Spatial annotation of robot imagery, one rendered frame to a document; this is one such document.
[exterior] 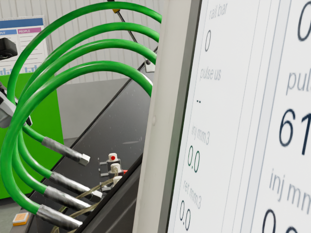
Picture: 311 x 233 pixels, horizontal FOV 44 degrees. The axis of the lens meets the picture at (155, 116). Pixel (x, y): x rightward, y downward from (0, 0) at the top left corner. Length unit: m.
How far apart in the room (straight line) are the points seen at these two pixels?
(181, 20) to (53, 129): 3.81
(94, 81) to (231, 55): 7.12
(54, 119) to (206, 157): 3.90
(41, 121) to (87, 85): 3.26
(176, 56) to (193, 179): 0.12
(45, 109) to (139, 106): 3.03
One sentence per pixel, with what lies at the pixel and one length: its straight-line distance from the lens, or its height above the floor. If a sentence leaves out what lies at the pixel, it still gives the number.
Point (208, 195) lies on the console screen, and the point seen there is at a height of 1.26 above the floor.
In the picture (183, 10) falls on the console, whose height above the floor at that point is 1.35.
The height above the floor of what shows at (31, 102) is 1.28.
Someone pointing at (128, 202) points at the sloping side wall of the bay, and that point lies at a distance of 0.42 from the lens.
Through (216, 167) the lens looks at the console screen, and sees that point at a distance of 0.17.
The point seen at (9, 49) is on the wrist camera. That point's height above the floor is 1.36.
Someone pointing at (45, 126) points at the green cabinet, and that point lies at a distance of 4.07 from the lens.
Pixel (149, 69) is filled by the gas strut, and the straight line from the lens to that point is 1.06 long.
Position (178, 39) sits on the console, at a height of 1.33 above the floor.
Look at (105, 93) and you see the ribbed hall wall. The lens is 7.26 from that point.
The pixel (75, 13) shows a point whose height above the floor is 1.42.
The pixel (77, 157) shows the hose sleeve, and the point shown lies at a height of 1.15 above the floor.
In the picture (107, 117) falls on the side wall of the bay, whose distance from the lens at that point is 1.06.
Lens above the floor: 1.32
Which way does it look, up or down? 9 degrees down
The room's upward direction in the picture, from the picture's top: 6 degrees counter-clockwise
